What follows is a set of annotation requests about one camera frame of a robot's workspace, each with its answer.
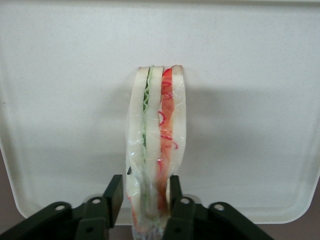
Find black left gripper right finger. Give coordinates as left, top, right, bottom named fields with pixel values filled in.
left=161, top=174, right=278, bottom=240

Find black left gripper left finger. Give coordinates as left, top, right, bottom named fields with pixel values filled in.
left=0, top=174, right=125, bottom=240

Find triangle sandwich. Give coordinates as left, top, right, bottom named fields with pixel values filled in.
left=123, top=64, right=189, bottom=240

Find beige plastic tray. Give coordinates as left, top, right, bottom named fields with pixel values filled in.
left=0, top=0, right=320, bottom=227

